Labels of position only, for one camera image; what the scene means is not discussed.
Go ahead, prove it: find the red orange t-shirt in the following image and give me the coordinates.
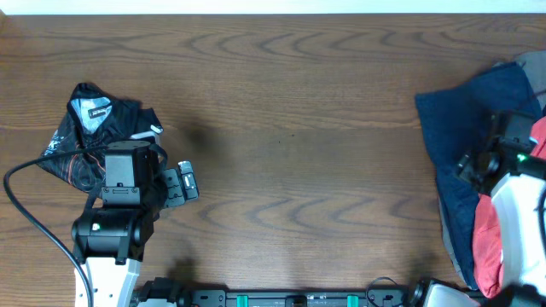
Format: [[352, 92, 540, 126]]
[[473, 119, 545, 298]]

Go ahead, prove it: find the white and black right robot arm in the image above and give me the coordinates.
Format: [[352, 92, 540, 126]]
[[456, 111, 545, 306]]

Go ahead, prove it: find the black patterned folded garment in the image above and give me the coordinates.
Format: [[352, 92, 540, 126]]
[[38, 83, 163, 193]]

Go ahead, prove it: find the grey garment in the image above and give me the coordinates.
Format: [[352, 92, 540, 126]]
[[515, 50, 546, 112]]

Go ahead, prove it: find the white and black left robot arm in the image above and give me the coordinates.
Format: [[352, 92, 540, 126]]
[[72, 126, 199, 306]]

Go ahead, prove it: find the navy blue garment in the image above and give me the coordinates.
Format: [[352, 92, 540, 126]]
[[415, 62, 543, 290]]

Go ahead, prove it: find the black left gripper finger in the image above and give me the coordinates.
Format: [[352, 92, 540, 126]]
[[178, 160, 200, 200], [130, 125, 164, 142]]

